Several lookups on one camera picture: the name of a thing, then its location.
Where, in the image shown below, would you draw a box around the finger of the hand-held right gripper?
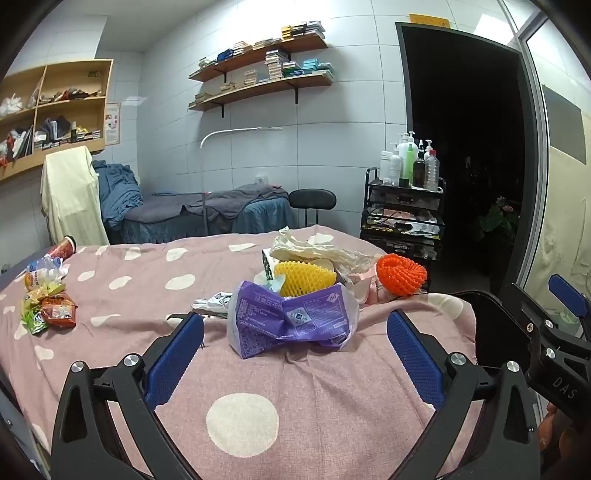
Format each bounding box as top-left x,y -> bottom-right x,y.
547,273 -> 591,340
503,282 -> 591,428

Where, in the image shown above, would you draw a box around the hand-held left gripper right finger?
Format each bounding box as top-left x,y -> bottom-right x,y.
387,309 -> 541,480

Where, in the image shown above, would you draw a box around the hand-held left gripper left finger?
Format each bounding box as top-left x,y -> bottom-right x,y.
51,311 -> 206,480

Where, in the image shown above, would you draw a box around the white printed wrapper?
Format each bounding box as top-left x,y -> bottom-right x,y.
191,292 -> 234,319

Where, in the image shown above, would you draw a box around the orange foam fruit net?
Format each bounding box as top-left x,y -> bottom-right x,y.
376,254 -> 428,297

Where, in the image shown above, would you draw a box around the black trash bin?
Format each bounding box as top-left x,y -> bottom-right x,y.
450,290 -> 541,370

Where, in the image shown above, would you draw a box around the pink wrapper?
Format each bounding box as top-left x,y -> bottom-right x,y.
344,270 -> 384,305

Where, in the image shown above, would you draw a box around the purple plastic bag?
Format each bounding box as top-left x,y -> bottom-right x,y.
226,279 -> 360,360

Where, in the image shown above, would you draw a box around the white and green box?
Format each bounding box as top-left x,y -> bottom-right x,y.
261,248 -> 279,282

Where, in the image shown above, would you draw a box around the yellow foam fruit net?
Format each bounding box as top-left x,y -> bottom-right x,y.
273,260 -> 337,298

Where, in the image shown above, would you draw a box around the beige paper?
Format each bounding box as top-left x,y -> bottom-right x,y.
269,227 -> 386,278

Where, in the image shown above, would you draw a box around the person's right hand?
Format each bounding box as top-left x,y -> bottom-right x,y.
538,404 -> 581,466

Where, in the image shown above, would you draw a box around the glass sliding door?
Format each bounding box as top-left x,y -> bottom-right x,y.
503,0 -> 591,333

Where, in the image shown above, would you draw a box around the potted plant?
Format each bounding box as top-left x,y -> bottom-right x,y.
478,196 -> 520,278

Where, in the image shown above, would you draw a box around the pink polka dot blanket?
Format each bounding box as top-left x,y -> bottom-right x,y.
0,226 -> 478,480

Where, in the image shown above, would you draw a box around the yellow green snack packet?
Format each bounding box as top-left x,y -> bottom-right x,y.
25,281 -> 68,305

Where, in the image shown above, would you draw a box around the black storage cart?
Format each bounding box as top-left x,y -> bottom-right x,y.
359,167 -> 448,273

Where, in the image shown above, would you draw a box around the red paper cup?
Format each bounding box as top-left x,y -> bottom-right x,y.
44,235 -> 77,259

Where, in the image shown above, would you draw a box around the grey blanket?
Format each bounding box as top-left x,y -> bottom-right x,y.
122,184 -> 291,222

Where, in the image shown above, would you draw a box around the clear plastic bottle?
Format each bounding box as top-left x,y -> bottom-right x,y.
24,256 -> 70,291

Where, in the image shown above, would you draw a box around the massage bed with blue skirt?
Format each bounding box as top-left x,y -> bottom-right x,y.
104,184 -> 296,243

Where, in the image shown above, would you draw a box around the blue blanket pile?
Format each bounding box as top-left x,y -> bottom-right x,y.
92,160 -> 145,227

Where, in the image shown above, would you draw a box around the clear bottle with red cap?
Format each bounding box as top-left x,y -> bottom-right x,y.
424,148 -> 439,190

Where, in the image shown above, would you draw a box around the black stool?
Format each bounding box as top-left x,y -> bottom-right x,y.
288,188 -> 338,228

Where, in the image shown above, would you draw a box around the cream cloth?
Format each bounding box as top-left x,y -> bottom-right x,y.
41,145 -> 110,246

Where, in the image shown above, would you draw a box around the green pump bottle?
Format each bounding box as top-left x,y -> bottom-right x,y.
398,131 -> 419,183

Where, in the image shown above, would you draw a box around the white floor lamp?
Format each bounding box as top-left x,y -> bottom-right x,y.
199,127 -> 283,236

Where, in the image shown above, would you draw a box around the row of books and boxes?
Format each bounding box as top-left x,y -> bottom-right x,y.
34,117 -> 102,151

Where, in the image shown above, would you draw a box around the pile of bags and papers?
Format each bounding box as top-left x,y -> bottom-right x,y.
0,124 -> 35,162

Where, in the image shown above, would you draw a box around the pile of assorted items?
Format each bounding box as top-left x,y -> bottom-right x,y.
39,85 -> 107,103

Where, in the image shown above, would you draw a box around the stacks of small boxes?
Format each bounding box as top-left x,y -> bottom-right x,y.
198,21 -> 326,70

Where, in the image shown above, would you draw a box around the wall poster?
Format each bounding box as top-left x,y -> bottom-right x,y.
105,102 -> 122,146

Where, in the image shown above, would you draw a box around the wooden wall cabinet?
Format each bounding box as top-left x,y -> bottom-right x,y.
0,58 -> 115,183

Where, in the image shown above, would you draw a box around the wooden wall shelf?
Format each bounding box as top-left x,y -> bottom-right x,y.
188,34 -> 329,83
187,71 -> 334,118

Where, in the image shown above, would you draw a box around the wall shelves with books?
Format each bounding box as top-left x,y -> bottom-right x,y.
194,50 -> 334,104

